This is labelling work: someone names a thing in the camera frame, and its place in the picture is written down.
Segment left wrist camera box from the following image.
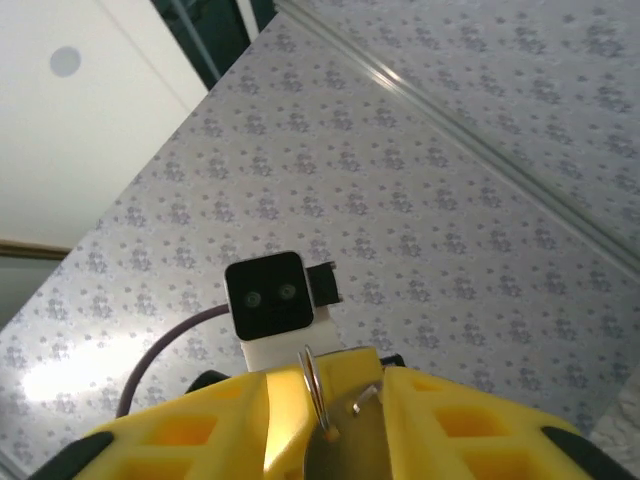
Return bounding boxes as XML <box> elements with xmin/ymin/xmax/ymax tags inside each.
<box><xmin>223</xmin><ymin>251</ymin><xmax>346</xmax><ymax>374</ymax></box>

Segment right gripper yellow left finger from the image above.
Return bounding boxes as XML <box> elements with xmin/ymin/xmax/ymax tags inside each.
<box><xmin>27</xmin><ymin>369</ymin><xmax>322</xmax><ymax>480</ymax></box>

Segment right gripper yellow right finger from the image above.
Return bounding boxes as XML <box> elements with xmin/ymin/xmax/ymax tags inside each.
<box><xmin>381</xmin><ymin>366</ymin><xmax>640</xmax><ymax>480</ymax></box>

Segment silver metal keyring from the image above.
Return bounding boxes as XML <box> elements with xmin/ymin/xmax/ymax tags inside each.
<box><xmin>297</xmin><ymin>344</ymin><xmax>342</xmax><ymax>444</ymax></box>

